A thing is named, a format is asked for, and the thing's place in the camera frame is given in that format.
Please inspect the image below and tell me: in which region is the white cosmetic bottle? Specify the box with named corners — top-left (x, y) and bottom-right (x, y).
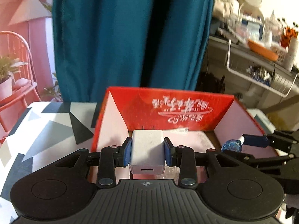
top-left (284, 37), bottom-right (298, 72)

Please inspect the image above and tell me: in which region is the blue translucent faceted trinket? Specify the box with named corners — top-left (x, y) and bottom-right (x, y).
top-left (222, 137), bottom-right (246, 153)

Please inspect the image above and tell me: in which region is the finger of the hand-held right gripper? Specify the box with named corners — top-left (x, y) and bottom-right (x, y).
top-left (222, 150), bottom-right (299, 169)
top-left (242, 129), bottom-right (299, 155)

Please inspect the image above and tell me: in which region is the pink room wall poster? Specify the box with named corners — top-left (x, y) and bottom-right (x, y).
top-left (0, 0), bottom-right (64, 145)

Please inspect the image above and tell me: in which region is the blue and white box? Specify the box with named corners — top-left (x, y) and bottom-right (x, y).
top-left (242, 20), bottom-right (262, 38)

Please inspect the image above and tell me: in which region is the white USB charger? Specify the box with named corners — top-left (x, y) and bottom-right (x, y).
top-left (130, 125), bottom-right (166, 175)

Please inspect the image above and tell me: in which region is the blue curtain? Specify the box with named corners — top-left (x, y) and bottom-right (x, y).
top-left (52, 0), bottom-right (216, 94)

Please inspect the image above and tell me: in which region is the orange bowl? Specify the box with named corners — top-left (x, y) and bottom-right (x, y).
top-left (248, 39), bottom-right (280, 61)

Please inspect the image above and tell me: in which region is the cotton swab box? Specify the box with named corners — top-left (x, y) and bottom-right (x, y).
top-left (271, 45), bottom-right (287, 64)

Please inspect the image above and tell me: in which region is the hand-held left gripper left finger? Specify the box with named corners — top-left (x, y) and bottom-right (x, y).
top-left (56, 136), bottom-right (132, 189)

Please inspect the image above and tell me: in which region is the pile of foil packets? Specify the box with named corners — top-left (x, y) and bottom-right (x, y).
top-left (246, 65), bottom-right (272, 83)

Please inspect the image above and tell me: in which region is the black dressing table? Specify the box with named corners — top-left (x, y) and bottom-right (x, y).
top-left (207, 35), bottom-right (299, 92)

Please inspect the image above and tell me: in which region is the red cardboard box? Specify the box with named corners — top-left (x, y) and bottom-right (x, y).
top-left (91, 86), bottom-right (279, 185)

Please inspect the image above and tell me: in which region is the cream cosmetic bag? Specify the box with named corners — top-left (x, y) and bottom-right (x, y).
top-left (214, 0), bottom-right (240, 17)

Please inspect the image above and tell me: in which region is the clear plastic organizer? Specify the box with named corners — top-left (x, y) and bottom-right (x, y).
top-left (263, 16), bottom-right (283, 47)

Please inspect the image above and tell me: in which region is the white wire basket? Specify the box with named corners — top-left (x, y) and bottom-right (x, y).
top-left (226, 38), bottom-right (298, 98)

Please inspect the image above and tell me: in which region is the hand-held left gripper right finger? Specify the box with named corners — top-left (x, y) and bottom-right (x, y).
top-left (164, 137), bottom-right (242, 189)

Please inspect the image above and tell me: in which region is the white ring-framed mirror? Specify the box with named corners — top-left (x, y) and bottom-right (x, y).
top-left (238, 3), bottom-right (266, 29)

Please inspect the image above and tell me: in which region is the geometric patterned tablecloth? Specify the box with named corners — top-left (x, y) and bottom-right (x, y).
top-left (0, 101), bottom-right (299, 224)

